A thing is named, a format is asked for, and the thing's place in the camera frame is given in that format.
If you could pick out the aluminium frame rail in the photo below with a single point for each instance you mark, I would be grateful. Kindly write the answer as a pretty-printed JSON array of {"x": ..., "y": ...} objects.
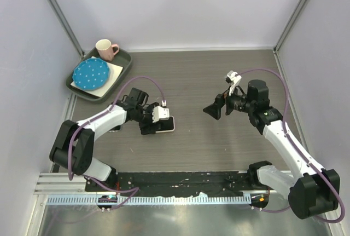
[{"x": 59, "y": 183}]

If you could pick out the slotted cable duct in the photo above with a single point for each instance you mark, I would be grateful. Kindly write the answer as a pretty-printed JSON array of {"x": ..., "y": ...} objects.
[{"x": 99, "y": 199}]

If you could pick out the blue dotted plate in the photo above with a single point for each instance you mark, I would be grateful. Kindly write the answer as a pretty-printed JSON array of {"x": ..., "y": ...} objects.
[{"x": 91, "y": 74}]

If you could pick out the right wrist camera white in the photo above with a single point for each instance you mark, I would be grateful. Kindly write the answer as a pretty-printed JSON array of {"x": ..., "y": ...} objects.
[{"x": 233, "y": 79}]

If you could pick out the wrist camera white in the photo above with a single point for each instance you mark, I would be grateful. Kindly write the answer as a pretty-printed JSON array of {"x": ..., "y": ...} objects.
[
  {"x": 160, "y": 113},
  {"x": 233, "y": 79}
]

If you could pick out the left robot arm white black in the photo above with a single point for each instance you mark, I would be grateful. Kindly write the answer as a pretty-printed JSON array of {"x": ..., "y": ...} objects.
[{"x": 73, "y": 147}]

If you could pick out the pink mug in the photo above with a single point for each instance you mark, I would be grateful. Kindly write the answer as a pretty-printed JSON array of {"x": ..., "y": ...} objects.
[{"x": 106, "y": 49}]

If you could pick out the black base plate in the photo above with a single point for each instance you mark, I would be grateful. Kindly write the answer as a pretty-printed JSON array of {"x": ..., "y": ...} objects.
[{"x": 179, "y": 184}]

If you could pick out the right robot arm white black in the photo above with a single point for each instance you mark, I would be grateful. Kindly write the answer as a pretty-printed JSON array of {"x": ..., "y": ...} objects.
[{"x": 310, "y": 190}]

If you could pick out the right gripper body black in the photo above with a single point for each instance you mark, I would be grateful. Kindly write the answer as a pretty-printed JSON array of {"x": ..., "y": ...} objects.
[{"x": 236, "y": 102}]

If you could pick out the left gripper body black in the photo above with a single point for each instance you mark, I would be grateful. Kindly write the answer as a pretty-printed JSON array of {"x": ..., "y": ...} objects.
[{"x": 145, "y": 115}]

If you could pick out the purple smartphone black screen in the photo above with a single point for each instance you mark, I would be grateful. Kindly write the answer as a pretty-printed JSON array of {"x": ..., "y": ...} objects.
[{"x": 166, "y": 125}]

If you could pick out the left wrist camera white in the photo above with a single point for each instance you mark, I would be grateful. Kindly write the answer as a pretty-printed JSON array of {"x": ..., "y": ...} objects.
[{"x": 160, "y": 113}]

